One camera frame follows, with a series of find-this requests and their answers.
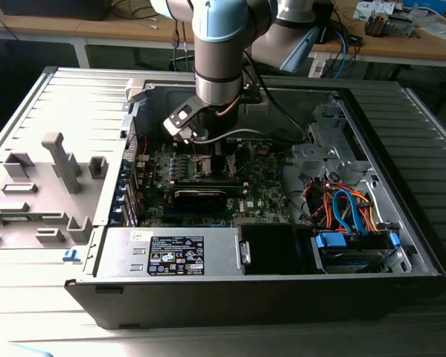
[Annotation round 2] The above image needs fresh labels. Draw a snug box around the copper heatsink cooler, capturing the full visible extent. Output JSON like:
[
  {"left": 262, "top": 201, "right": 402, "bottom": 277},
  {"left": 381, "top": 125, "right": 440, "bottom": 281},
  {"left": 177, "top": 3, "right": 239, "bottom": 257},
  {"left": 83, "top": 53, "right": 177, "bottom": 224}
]
[{"left": 363, "top": 10, "right": 390, "bottom": 37}]

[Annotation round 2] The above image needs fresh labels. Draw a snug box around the black rectangular device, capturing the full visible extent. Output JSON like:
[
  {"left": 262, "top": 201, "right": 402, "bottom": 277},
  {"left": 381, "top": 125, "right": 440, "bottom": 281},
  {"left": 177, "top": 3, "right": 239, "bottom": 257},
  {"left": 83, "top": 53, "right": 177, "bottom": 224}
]
[{"left": 0, "top": 0, "right": 109, "bottom": 22}]

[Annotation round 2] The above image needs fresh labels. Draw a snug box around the blue carrier hard disk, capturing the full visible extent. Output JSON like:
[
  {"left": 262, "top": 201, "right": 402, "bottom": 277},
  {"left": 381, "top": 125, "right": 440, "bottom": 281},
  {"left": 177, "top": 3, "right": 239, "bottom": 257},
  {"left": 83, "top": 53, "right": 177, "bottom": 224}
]
[{"left": 310, "top": 227, "right": 403, "bottom": 275}]

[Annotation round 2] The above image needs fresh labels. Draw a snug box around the black upright stand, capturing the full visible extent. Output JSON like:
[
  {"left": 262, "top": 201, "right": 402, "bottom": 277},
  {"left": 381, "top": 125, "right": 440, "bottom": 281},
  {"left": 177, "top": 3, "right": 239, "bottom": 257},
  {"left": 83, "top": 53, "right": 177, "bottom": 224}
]
[{"left": 316, "top": 0, "right": 337, "bottom": 45}]

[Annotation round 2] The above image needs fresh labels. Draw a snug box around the green RAM stick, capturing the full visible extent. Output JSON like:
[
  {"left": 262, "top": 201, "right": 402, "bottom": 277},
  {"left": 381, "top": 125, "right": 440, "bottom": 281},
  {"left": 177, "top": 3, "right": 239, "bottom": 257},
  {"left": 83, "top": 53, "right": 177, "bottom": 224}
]
[{"left": 1, "top": 213, "right": 66, "bottom": 223}]

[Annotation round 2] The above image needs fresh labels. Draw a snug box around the CPU socket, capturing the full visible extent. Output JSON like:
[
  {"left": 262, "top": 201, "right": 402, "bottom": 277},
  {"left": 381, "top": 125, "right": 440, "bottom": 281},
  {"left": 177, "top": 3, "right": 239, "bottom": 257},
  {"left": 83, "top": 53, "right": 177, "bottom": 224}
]
[{"left": 194, "top": 152, "right": 240, "bottom": 181}]

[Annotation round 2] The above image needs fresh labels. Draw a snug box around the green motherboard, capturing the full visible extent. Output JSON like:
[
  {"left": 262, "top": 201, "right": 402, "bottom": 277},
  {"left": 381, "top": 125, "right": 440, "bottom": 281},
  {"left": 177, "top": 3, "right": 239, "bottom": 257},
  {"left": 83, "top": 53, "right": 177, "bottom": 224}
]
[{"left": 133, "top": 141, "right": 294, "bottom": 228}]

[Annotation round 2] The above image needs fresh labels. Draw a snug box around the silver power supply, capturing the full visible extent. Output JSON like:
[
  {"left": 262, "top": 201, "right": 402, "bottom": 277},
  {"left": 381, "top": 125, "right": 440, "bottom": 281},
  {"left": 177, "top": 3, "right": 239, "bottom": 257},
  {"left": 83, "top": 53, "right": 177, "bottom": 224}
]
[{"left": 95, "top": 225, "right": 246, "bottom": 279}]

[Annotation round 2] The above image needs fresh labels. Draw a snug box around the black PC case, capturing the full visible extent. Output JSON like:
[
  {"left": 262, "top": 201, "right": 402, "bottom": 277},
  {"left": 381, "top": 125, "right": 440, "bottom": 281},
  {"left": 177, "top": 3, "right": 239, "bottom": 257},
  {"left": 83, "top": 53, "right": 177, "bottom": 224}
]
[{"left": 64, "top": 76, "right": 446, "bottom": 330}]

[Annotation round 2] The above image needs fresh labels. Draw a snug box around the wooden desk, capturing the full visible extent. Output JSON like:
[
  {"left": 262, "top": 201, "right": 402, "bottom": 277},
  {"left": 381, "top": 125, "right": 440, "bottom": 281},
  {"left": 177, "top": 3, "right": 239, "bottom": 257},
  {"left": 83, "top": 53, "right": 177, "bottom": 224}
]
[{"left": 0, "top": 0, "right": 446, "bottom": 81}]

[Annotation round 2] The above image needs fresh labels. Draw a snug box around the black camera cable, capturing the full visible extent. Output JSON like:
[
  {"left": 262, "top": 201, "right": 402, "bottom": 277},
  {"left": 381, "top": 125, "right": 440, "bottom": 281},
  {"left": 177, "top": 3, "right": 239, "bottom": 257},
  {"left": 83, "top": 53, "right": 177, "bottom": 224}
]
[{"left": 191, "top": 48, "right": 308, "bottom": 146}]

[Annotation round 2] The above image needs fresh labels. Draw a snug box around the silver metal latch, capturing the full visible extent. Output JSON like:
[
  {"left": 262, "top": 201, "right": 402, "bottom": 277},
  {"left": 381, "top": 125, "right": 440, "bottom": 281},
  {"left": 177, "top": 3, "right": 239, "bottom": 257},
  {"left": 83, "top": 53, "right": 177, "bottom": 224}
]
[{"left": 238, "top": 240, "right": 252, "bottom": 266}]

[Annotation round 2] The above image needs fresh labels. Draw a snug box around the silver drive cage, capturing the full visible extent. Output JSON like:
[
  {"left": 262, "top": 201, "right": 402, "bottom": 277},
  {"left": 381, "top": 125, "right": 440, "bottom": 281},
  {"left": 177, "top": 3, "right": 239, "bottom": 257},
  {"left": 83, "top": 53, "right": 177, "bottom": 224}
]
[{"left": 291, "top": 102, "right": 375, "bottom": 187}]

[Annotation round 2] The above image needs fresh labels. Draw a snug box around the grey parts rack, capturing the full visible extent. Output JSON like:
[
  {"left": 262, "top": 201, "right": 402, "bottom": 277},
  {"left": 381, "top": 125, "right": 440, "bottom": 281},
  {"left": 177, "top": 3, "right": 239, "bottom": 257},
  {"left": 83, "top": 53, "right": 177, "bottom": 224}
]
[{"left": 0, "top": 132, "right": 112, "bottom": 251}]

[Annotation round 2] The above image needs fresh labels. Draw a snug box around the grey metal computer part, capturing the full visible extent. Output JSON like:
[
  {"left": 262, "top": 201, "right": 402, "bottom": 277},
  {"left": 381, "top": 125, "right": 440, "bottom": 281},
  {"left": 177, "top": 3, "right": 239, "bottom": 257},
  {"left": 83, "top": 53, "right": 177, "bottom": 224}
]
[{"left": 388, "top": 10, "right": 419, "bottom": 38}]

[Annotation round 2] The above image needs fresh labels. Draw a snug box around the clear plastic bag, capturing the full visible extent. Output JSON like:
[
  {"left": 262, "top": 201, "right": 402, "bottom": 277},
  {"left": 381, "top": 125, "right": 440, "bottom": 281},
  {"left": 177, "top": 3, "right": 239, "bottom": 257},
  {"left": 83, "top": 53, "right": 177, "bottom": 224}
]
[{"left": 415, "top": 14, "right": 446, "bottom": 41}]

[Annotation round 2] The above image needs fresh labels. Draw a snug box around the orange red wire bundle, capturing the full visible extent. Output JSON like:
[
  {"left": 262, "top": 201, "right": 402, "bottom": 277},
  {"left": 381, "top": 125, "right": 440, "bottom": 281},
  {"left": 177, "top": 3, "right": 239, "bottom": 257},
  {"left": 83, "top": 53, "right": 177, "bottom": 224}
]
[{"left": 306, "top": 181, "right": 380, "bottom": 232}]

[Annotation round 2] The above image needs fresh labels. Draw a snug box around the light blue plastic object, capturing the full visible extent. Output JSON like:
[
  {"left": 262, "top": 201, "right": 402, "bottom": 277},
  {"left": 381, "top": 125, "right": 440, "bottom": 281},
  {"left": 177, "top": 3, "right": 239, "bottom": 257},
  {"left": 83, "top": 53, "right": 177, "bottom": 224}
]
[{"left": 7, "top": 341, "right": 58, "bottom": 357}]

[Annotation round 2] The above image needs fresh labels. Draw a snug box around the metal socket cover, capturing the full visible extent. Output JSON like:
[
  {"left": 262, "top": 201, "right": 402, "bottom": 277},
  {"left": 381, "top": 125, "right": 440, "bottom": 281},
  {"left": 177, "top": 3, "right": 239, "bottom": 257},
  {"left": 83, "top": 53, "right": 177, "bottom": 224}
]
[{"left": 228, "top": 141, "right": 254, "bottom": 178}]

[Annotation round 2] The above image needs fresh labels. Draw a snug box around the white printed packet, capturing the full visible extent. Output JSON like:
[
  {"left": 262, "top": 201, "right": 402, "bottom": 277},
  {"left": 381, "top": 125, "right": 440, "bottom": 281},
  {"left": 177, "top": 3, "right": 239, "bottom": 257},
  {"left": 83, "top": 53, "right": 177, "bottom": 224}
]
[{"left": 352, "top": 0, "right": 399, "bottom": 20}]

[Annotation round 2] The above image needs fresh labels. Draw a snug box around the blue box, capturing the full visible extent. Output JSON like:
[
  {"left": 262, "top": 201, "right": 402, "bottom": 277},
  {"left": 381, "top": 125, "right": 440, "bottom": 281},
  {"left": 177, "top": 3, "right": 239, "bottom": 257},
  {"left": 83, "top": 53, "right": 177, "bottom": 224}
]
[{"left": 402, "top": 0, "right": 446, "bottom": 15}]

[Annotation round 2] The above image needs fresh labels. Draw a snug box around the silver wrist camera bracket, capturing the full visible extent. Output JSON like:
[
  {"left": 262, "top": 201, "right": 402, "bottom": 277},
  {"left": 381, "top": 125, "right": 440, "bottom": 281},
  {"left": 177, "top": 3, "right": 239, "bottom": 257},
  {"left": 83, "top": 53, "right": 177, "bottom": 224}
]
[{"left": 162, "top": 95, "right": 209, "bottom": 145}]

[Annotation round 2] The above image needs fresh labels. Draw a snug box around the white power strip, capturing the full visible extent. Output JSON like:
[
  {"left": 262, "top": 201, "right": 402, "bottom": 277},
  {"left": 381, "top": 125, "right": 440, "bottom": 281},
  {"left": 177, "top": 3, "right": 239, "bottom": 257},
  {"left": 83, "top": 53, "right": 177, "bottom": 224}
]
[{"left": 308, "top": 51, "right": 328, "bottom": 78}]

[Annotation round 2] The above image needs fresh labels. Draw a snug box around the blue hanging cable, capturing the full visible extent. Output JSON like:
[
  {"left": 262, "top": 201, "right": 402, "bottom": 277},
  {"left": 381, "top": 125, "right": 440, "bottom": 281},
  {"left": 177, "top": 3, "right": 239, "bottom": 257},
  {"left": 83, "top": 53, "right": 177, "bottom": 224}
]
[{"left": 334, "top": 29, "right": 352, "bottom": 80}]

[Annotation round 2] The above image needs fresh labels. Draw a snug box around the black graphics card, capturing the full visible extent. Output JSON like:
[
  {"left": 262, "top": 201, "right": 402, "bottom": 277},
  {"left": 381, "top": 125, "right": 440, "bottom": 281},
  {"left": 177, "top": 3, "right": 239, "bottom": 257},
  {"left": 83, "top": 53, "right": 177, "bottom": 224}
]
[{"left": 164, "top": 187, "right": 228, "bottom": 215}]

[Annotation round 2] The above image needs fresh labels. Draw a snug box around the blue flat data cable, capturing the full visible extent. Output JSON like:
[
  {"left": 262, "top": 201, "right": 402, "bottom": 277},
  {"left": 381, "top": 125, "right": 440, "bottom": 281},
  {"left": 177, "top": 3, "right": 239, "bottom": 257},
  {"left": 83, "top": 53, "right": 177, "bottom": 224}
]
[{"left": 332, "top": 188, "right": 369, "bottom": 236}]

